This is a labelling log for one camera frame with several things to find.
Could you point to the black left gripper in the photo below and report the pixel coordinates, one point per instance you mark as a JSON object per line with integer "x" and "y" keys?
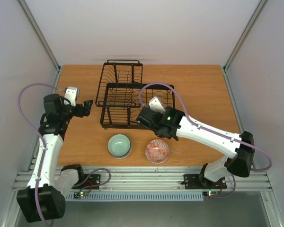
{"x": 87, "y": 109}

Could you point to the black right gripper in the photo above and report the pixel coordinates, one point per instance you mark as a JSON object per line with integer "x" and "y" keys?
{"x": 143, "y": 118}

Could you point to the red patterned bowl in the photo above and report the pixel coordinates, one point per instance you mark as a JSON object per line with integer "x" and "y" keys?
{"x": 157, "y": 151}

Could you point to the black wire dish rack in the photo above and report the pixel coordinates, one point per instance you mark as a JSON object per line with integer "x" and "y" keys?
{"x": 118, "y": 94}

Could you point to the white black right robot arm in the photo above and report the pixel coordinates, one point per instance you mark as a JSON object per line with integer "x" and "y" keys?
{"x": 237, "y": 149}

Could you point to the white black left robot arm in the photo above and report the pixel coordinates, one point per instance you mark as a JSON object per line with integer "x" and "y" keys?
{"x": 44, "y": 197}

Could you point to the light green ceramic bowl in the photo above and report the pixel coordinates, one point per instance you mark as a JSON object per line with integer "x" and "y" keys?
{"x": 119, "y": 146}

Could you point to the right green led board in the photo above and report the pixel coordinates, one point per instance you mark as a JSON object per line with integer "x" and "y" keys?
{"x": 208, "y": 194}

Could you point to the green led board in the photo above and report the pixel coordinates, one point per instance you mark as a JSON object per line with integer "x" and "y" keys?
{"x": 208, "y": 194}
{"x": 81, "y": 194}

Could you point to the left green led board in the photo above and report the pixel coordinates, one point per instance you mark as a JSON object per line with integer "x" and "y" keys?
{"x": 81, "y": 194}

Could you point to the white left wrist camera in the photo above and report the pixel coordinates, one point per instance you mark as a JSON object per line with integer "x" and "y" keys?
{"x": 71, "y": 94}

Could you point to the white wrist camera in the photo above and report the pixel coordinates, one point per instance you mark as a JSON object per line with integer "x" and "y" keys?
{"x": 156, "y": 105}
{"x": 71, "y": 94}

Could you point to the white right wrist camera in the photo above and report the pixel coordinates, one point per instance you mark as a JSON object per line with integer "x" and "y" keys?
{"x": 156, "y": 105}

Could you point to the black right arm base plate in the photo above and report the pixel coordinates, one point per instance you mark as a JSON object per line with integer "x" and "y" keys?
{"x": 195, "y": 181}

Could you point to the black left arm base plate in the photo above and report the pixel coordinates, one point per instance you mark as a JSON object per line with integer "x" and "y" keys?
{"x": 94, "y": 180}

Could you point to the grey slotted cable duct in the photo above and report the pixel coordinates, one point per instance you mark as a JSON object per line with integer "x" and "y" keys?
{"x": 135, "y": 196}

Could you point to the aluminium front frame rails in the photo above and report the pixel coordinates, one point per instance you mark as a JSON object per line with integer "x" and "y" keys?
{"x": 169, "y": 178}

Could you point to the aluminium left frame post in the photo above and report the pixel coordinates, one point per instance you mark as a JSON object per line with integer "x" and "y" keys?
{"x": 31, "y": 19}

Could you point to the aluminium frame post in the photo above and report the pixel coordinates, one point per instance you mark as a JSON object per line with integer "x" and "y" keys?
{"x": 247, "y": 29}
{"x": 31, "y": 19}

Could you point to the aluminium right frame post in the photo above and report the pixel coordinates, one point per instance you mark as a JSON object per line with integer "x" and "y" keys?
{"x": 247, "y": 29}

